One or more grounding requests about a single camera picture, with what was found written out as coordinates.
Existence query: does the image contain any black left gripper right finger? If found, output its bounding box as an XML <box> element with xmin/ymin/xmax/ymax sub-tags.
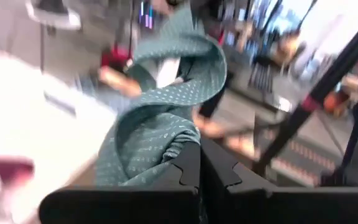
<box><xmin>200</xmin><ymin>136</ymin><xmax>358</xmax><ymax>224</ymax></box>

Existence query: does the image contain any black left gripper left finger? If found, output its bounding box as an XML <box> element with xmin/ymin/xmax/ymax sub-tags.
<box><xmin>39</xmin><ymin>141</ymin><xmax>201</xmax><ymax>224</ymax></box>

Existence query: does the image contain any green dotted shirt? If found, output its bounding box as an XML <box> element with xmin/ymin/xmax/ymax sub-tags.
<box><xmin>94</xmin><ymin>5</ymin><xmax>229</xmax><ymax>187</ymax></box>

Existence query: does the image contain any magenta garment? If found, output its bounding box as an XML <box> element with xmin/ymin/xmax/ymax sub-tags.
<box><xmin>0</xmin><ymin>154</ymin><xmax>35</xmax><ymax>185</ymax></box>

